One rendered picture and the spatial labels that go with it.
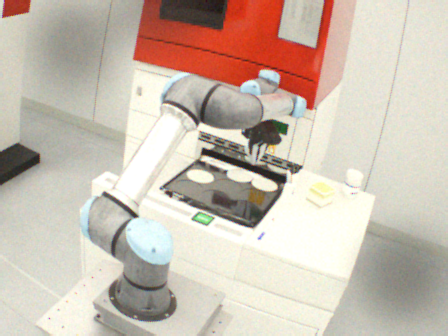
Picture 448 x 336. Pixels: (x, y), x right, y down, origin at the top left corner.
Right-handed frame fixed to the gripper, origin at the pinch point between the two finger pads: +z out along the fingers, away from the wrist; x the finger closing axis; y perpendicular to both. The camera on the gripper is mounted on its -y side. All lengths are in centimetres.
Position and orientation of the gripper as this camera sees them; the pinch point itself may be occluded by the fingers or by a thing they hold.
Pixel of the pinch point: (255, 162)
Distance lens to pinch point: 187.2
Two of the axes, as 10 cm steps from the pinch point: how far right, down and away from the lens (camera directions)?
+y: -5.4, -4.5, 7.1
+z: -1.8, 8.8, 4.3
